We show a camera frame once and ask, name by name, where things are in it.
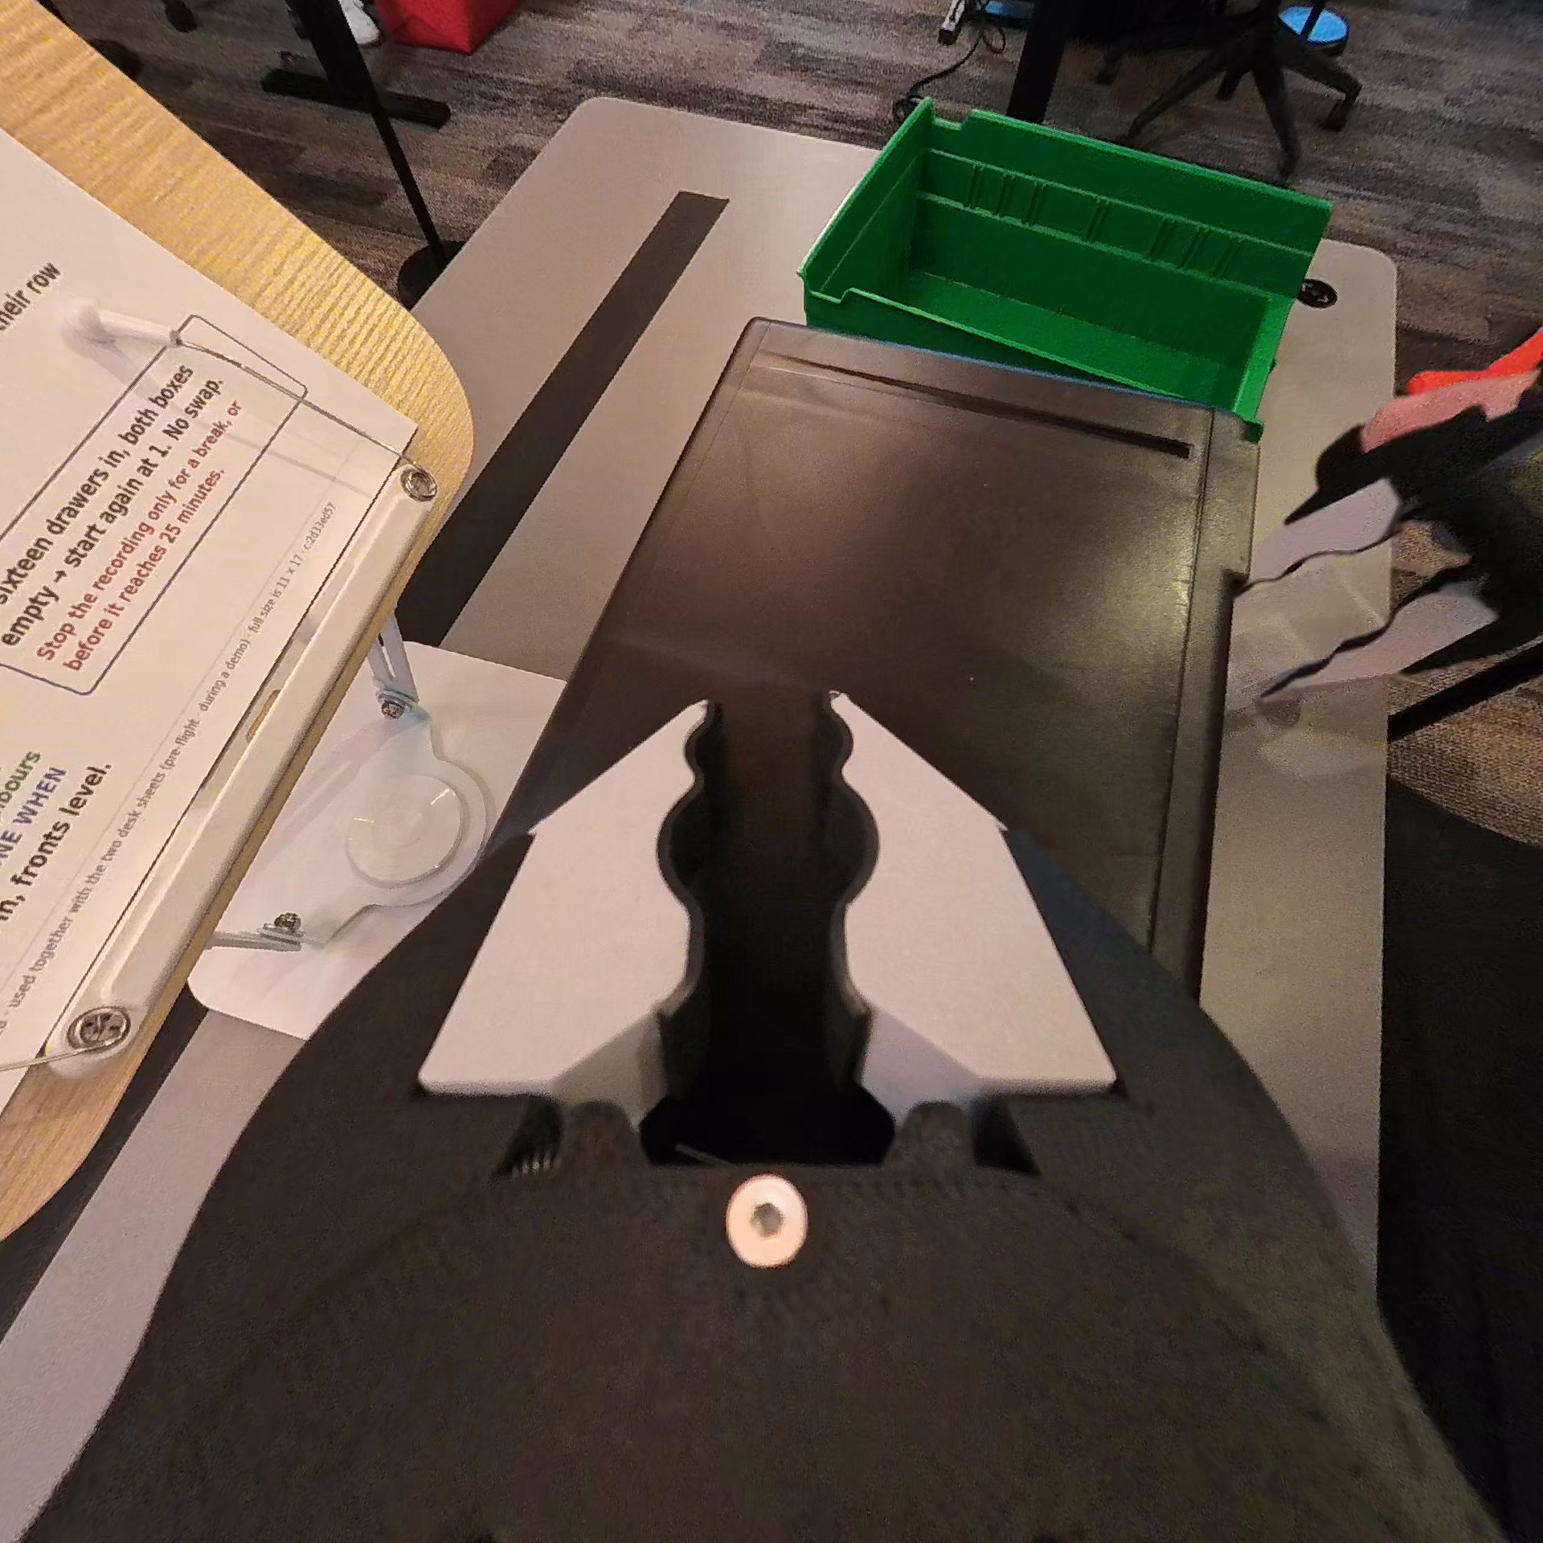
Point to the black drawer cabinet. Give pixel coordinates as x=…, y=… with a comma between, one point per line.
x=965, y=576

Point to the red bag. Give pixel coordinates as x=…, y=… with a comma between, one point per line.
x=441, y=21

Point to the black table leg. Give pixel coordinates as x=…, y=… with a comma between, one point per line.
x=1043, y=60

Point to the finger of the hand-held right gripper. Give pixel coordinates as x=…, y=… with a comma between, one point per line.
x=1339, y=518
x=1386, y=646

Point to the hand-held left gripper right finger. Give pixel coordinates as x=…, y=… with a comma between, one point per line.
x=965, y=965

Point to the green plastic bin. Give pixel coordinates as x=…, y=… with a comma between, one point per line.
x=1085, y=301

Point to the white instruction sheet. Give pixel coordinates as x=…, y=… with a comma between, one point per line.
x=119, y=480

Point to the black office chair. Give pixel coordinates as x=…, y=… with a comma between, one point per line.
x=1252, y=84

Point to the blue round disc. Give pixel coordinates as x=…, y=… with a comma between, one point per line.
x=1310, y=17

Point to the black pole with round base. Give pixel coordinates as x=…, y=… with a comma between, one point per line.
x=415, y=193

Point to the power strip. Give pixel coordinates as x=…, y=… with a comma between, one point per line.
x=951, y=21

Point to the black desk leg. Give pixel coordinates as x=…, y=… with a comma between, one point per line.
x=363, y=101

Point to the person's dark clothing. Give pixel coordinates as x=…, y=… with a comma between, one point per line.
x=1471, y=1085

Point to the black bar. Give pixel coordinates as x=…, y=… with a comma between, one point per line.
x=1471, y=694

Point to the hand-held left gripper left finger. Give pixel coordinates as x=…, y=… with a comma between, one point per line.
x=568, y=965

